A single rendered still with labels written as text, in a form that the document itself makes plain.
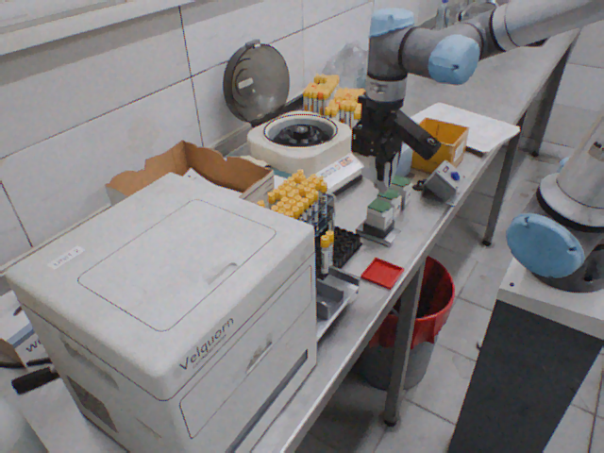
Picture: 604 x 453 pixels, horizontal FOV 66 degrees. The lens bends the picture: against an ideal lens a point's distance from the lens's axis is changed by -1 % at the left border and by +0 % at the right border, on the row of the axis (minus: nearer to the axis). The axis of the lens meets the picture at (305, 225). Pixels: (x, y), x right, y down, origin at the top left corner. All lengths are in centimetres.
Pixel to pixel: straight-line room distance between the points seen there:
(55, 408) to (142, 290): 38
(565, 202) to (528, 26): 29
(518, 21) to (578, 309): 50
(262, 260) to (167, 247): 12
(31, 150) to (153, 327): 63
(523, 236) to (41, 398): 81
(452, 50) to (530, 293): 47
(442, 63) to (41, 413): 84
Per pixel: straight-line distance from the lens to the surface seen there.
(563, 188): 77
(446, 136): 142
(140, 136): 121
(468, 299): 224
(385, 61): 87
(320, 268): 96
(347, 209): 117
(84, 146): 112
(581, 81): 336
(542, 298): 97
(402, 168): 126
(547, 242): 78
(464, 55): 80
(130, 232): 65
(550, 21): 86
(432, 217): 117
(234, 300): 52
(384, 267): 100
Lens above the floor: 154
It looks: 37 degrees down
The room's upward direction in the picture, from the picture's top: 2 degrees counter-clockwise
